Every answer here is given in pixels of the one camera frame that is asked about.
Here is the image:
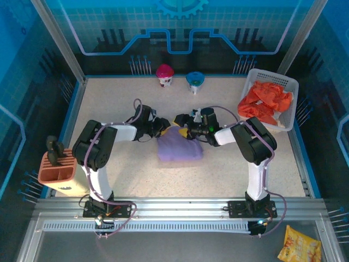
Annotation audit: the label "purple t-shirt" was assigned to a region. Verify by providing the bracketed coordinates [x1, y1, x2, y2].
[157, 126, 204, 162]

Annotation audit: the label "blue-lidded white cup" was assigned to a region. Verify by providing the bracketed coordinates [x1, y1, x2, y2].
[185, 71, 205, 95]

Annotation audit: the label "pink-lidded berry yogurt cup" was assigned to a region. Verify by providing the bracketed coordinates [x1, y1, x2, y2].
[155, 63, 175, 88]

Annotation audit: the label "orange t-shirt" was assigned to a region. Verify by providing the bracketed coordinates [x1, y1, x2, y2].
[237, 80, 293, 125]

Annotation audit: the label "white perforated plastic basket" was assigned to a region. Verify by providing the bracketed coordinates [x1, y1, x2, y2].
[237, 68, 299, 133]

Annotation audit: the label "orange knife block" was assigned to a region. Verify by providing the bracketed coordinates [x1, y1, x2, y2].
[37, 149, 84, 197]

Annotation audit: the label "yellow snack bag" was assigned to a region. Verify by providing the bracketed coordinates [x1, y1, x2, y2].
[277, 225, 322, 262]

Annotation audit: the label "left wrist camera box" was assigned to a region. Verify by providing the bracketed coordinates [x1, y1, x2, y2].
[139, 105, 158, 121]

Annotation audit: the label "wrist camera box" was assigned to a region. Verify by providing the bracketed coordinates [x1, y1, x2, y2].
[200, 107, 219, 128]
[139, 105, 158, 121]

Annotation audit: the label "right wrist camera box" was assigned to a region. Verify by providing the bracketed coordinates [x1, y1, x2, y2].
[200, 107, 219, 128]

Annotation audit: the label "aluminium mounting rail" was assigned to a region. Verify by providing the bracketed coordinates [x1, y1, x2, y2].
[34, 198, 327, 217]

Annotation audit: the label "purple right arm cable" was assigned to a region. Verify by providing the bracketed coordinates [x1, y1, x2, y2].
[211, 105, 287, 238]

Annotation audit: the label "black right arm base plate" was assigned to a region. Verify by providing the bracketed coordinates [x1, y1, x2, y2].
[227, 200, 278, 219]

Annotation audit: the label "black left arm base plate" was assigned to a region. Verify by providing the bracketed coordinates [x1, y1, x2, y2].
[82, 200, 134, 219]

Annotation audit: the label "slotted grey cable duct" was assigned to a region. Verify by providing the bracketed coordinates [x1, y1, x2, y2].
[42, 221, 251, 233]

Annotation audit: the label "black knife handles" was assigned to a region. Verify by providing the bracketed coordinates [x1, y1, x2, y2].
[45, 135, 66, 166]

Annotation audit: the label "aluminium frame post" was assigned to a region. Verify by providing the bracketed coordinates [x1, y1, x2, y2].
[276, 0, 328, 76]
[30, 0, 87, 84]

